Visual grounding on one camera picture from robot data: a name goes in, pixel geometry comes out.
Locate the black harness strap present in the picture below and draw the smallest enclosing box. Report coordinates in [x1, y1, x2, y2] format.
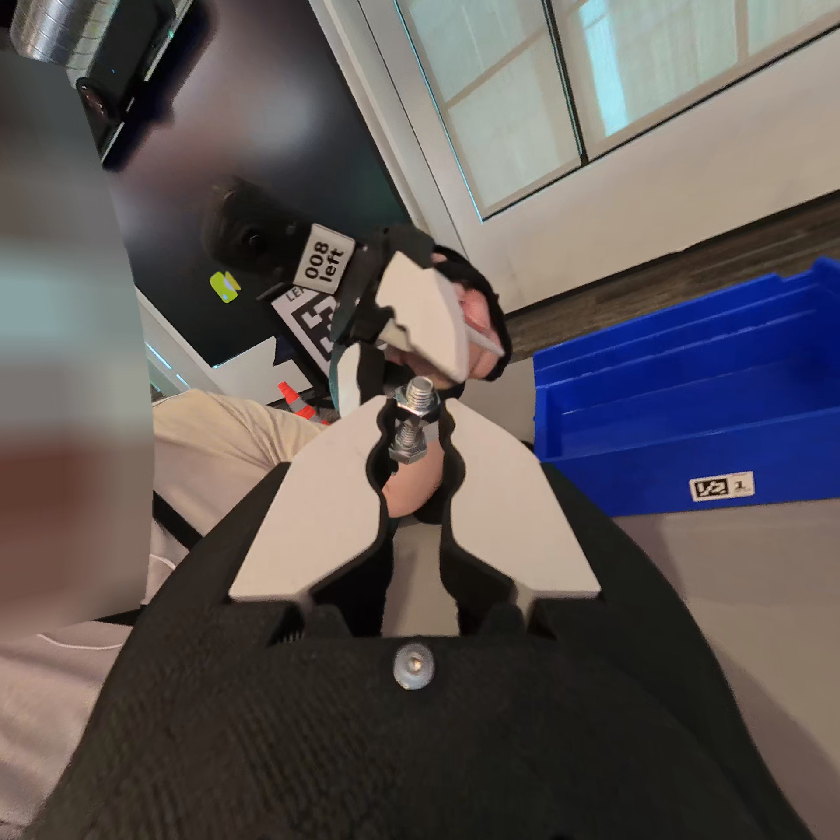
[92, 491, 206, 624]

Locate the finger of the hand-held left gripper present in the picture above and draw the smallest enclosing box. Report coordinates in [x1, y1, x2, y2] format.
[336, 344, 364, 418]
[374, 251, 471, 389]

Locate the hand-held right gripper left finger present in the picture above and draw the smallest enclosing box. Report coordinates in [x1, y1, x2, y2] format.
[227, 395, 396, 623]

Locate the person's left hand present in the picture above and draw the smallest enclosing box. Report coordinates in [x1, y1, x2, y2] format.
[458, 283, 505, 383]

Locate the large dark wall screen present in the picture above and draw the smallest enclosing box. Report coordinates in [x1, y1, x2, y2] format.
[98, 0, 416, 370]

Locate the blue plastic bin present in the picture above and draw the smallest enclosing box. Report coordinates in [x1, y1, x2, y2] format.
[533, 257, 840, 519]

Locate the large grid window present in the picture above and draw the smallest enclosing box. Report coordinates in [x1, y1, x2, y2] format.
[394, 0, 840, 221]

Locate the silver hex bolt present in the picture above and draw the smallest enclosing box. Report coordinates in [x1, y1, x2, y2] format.
[387, 377, 439, 465]

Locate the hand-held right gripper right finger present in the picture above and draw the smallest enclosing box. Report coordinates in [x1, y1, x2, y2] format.
[441, 398, 602, 623]

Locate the black framed marker sign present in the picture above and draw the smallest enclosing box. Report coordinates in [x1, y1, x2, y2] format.
[270, 282, 342, 376]

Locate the orange traffic cone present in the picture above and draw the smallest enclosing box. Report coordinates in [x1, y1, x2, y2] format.
[277, 381, 330, 426]

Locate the black conference camera bar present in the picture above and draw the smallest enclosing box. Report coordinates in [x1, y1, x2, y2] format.
[10, 0, 211, 172]

